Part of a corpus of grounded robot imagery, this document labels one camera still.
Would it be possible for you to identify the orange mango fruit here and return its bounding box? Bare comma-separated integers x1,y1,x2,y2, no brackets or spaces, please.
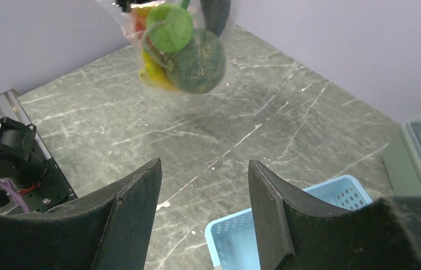
131,7,152,38

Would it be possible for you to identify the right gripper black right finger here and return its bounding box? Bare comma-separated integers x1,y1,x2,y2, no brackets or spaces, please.
248,160,421,269

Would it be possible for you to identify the yellow banana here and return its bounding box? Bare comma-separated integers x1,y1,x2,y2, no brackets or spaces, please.
139,50,178,92

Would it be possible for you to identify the light blue plastic basket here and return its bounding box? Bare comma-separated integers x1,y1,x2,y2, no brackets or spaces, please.
205,175,373,270

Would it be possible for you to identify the green chili pepper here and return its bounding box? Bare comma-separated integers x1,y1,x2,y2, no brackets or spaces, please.
180,0,191,10

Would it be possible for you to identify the netted green melon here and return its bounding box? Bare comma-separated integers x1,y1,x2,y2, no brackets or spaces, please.
162,29,226,95

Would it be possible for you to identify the green custard apple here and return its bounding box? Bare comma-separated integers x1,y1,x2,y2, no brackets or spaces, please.
141,2,194,69

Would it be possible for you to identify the purple eggplant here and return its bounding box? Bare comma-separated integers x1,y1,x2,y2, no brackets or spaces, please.
200,0,232,37

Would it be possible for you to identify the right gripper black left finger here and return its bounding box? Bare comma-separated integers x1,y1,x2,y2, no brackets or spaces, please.
0,158,162,269

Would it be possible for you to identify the clear zip top bag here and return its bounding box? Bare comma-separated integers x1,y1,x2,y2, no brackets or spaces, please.
98,0,241,95

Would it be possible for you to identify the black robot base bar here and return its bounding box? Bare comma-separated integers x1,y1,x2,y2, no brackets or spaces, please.
0,117,77,213

